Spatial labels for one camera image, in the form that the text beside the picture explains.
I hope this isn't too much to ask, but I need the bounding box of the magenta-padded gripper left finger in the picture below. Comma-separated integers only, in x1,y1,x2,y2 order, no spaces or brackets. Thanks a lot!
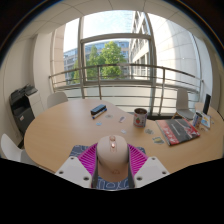
54,142,100,189

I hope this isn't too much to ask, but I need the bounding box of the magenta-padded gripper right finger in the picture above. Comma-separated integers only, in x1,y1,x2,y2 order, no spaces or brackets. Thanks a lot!
127,143,171,189

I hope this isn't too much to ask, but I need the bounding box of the beige computer mouse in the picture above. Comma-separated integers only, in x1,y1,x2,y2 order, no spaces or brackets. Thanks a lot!
96,134,130,183

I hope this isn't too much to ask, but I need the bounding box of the dark blue patterned mouse pad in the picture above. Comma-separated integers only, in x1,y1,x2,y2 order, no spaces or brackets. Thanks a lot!
68,144,147,192

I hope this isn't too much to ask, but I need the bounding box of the red and grey magazine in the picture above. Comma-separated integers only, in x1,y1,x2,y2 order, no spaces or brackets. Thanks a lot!
155,117,201,147

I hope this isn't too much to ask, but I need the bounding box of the printed mug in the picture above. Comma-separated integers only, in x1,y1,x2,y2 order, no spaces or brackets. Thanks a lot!
192,111,204,129
133,107,149,128

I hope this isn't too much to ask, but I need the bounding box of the black and blue box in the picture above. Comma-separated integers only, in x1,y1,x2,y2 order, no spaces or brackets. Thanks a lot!
90,103,108,120

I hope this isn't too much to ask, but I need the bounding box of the white chair with wooden legs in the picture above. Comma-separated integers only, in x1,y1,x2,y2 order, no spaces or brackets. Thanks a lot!
0,133,34,166

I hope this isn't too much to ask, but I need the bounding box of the black office printer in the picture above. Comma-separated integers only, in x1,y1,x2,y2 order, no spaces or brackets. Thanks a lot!
8,83,46,136

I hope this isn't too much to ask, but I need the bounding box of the black upright speaker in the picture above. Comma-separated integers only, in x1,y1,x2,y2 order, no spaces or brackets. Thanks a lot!
202,93,212,116

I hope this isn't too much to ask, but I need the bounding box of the metal balcony railing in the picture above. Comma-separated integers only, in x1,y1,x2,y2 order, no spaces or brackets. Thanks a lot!
48,63,205,116

